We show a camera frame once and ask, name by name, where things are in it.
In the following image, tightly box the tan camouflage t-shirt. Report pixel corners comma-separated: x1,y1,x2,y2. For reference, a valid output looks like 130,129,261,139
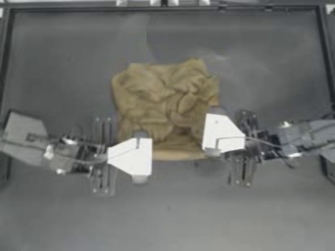
110,58,222,162

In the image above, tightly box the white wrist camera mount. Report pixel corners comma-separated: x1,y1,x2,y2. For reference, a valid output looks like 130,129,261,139
202,112,247,155
106,136,155,177

